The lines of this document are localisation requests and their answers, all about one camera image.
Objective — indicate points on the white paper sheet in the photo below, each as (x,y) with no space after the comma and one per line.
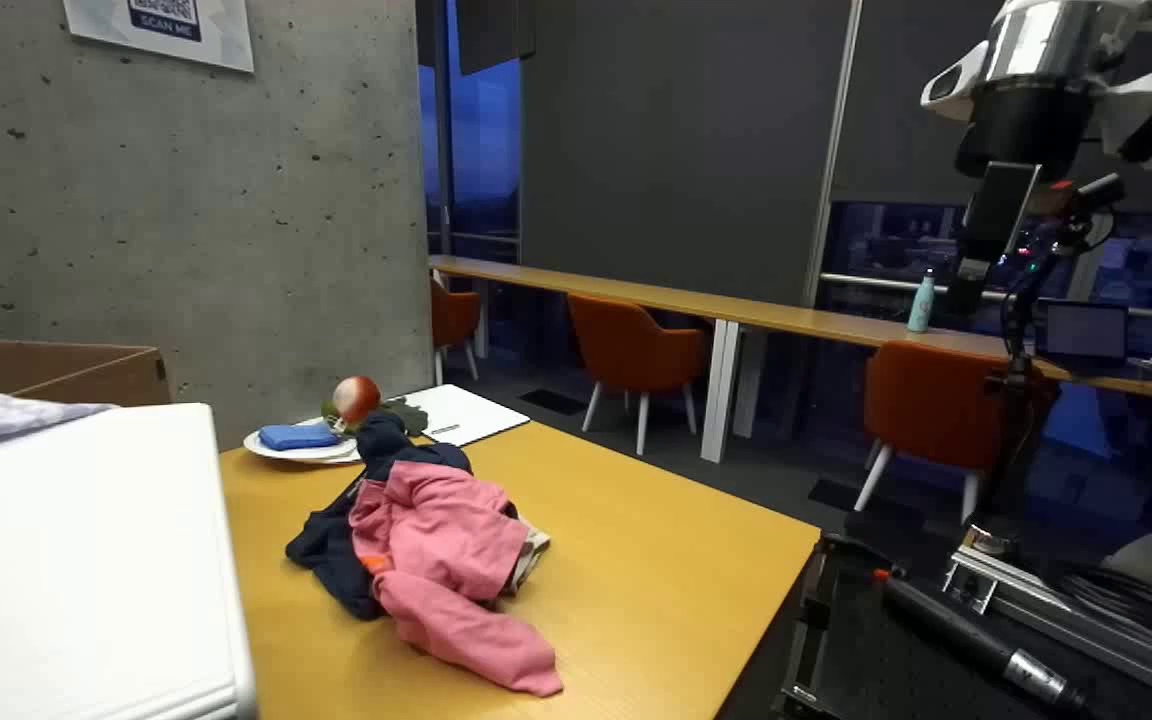
(460,417)

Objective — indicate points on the orange chair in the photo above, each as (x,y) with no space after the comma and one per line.
(452,320)
(630,351)
(933,406)

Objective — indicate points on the orange chair right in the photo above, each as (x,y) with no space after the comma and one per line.
(933,406)

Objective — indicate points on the blue sponge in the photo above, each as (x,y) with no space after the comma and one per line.
(289,436)

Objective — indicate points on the green leaf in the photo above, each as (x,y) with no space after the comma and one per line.
(409,417)

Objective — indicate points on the orange chair left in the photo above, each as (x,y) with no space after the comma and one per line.
(452,320)

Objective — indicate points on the red apple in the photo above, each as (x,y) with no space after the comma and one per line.
(353,396)

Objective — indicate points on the grey white cloth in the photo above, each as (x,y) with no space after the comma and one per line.
(530,559)

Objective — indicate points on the pink shirt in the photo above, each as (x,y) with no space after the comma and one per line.
(442,549)

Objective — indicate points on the white plastic bin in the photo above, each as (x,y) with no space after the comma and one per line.
(116,582)

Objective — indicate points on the wall poster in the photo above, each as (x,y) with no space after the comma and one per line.
(186,28)

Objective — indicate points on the navy blue shirt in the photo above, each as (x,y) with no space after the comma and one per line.
(327,541)

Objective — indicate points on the long wooden counter desk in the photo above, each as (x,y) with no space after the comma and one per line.
(738,326)

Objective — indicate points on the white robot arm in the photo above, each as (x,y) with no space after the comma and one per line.
(1043,82)

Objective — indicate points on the orange chair middle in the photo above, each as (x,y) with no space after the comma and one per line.
(630,351)

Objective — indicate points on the teal water bottle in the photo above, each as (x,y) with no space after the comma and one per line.
(923,304)

